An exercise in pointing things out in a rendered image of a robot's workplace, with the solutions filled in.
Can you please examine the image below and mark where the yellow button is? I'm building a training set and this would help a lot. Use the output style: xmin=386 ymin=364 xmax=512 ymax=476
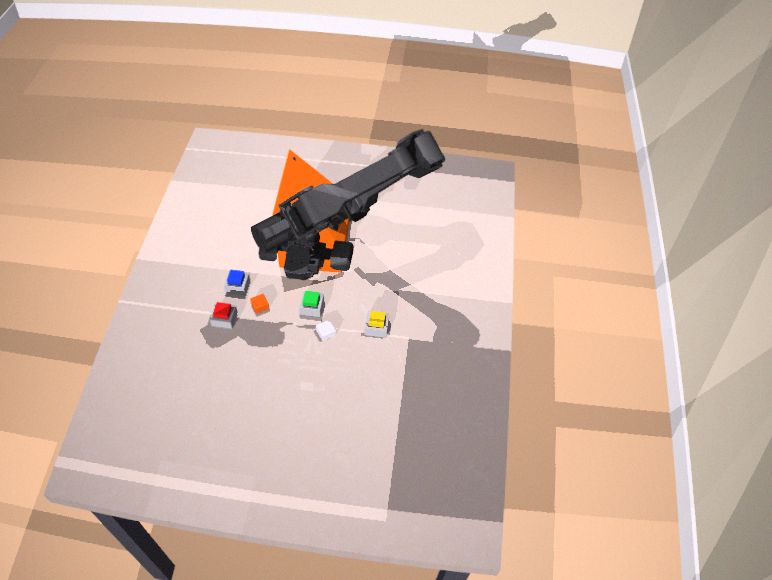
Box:
xmin=364 ymin=311 xmax=389 ymax=338

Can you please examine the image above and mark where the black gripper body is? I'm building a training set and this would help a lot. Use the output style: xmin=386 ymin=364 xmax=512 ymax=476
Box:
xmin=258 ymin=232 xmax=354 ymax=271

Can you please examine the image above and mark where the green button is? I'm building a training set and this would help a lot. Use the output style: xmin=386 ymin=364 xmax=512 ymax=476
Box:
xmin=298 ymin=291 xmax=324 ymax=317

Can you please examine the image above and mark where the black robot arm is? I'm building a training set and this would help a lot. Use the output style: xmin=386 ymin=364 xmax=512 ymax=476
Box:
xmin=251 ymin=129 xmax=445 ymax=280

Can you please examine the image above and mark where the blue button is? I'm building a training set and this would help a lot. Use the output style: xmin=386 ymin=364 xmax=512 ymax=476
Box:
xmin=224 ymin=269 xmax=251 ymax=296

